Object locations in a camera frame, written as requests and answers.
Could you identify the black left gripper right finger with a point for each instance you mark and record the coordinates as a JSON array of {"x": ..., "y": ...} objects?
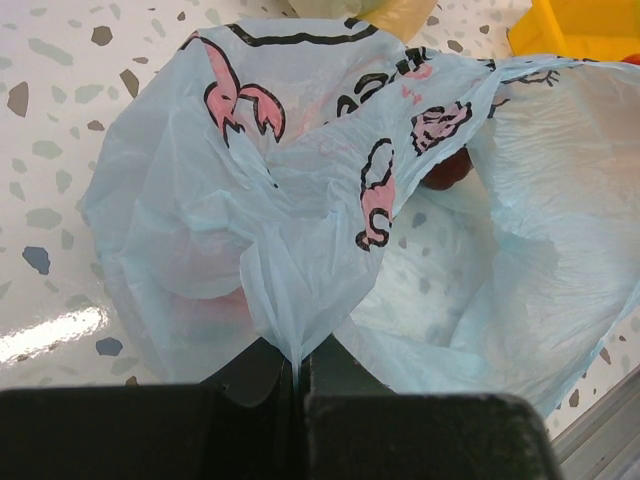
[{"x": 357, "y": 428}]

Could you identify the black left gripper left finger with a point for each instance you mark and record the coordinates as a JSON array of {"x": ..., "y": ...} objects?
[{"x": 232, "y": 425}]

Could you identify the light blue printed plastic bag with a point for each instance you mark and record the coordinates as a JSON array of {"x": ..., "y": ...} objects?
[{"x": 267, "y": 184}]

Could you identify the dark red fruit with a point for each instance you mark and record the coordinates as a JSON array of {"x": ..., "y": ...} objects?
[{"x": 449, "y": 172}]

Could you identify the orange banana-print plastic bag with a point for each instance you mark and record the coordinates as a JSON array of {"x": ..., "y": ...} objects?
[{"x": 402, "y": 18}]

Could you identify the yellow plastic tray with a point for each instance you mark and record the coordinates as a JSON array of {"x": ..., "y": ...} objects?
[{"x": 602, "y": 30}]

